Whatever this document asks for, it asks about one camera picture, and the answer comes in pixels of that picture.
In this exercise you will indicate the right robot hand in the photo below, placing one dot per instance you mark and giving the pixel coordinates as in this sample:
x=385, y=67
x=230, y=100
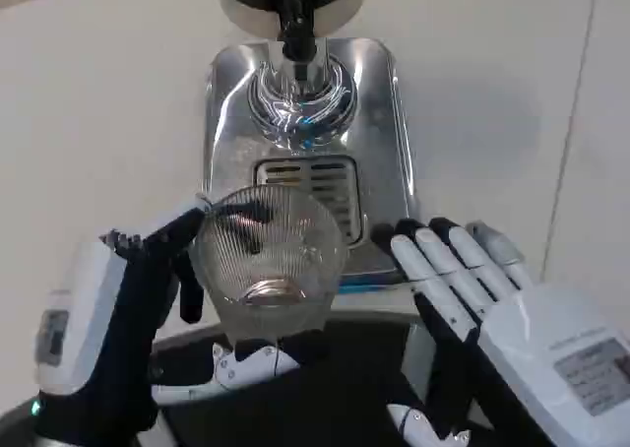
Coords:
x=541, y=348

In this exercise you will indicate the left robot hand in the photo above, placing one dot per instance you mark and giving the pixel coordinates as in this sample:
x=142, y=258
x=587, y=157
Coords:
x=118, y=329

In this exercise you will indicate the clear ribbed glass cup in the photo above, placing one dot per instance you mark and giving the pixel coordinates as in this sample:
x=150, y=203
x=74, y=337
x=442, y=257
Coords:
x=268, y=270

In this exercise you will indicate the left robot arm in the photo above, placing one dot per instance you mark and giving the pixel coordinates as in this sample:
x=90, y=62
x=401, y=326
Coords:
x=19, y=432

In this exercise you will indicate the black glossy panel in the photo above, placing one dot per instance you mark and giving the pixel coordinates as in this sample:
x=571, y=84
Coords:
x=344, y=383

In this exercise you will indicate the steel drip tray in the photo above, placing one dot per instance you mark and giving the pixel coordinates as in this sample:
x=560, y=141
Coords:
x=231, y=122

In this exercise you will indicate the slotted steel tray grid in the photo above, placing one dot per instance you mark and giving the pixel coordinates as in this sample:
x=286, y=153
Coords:
x=334, y=186

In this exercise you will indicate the drink dispenser with cream base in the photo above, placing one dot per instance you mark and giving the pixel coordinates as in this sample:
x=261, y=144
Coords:
x=246, y=4

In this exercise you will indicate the black dispenser tap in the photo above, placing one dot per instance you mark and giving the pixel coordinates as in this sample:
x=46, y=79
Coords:
x=297, y=28

